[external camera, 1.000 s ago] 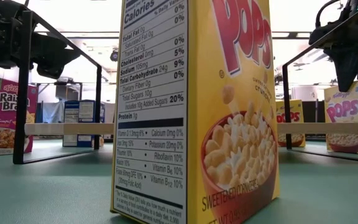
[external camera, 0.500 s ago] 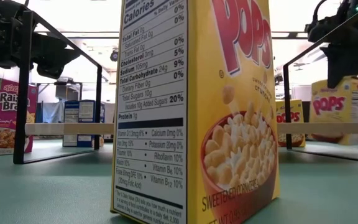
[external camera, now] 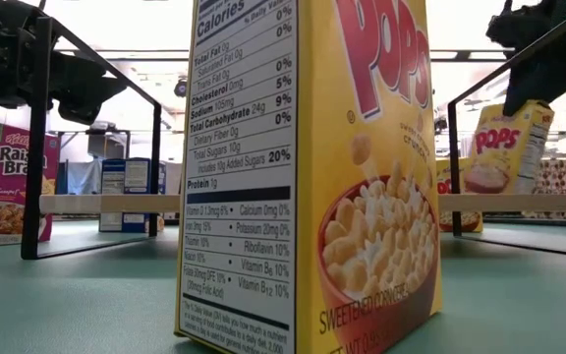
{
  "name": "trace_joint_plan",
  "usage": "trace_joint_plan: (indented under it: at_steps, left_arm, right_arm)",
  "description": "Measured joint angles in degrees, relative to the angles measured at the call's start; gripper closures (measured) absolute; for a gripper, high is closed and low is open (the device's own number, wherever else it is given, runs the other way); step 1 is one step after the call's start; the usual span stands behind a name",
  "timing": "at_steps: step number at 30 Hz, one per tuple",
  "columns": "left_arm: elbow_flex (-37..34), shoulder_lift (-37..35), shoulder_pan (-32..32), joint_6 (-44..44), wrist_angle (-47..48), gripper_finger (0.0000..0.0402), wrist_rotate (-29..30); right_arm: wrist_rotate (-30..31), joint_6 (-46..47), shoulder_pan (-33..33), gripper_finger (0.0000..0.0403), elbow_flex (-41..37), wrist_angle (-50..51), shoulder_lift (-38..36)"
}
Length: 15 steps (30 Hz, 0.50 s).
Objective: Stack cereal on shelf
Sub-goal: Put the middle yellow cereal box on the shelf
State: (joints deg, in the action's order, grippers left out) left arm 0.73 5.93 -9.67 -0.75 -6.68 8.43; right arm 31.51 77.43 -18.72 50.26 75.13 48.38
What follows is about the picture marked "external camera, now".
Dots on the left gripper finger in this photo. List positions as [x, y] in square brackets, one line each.
[86, 81]
[86, 114]

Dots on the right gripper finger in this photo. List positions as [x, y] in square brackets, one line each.
[543, 74]

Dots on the blue Frosted Flakes cereal box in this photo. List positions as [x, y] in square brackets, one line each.
[112, 177]
[138, 177]

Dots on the grey background cabinet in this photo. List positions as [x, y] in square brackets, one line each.
[108, 145]

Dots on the pale blue cover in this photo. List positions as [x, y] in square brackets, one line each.
[81, 177]

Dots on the brown patterned hanging cloth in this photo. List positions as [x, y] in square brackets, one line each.
[555, 179]

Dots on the black metal shelf bracket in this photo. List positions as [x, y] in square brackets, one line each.
[455, 172]
[37, 147]

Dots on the black ceiling camera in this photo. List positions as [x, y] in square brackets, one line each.
[181, 87]

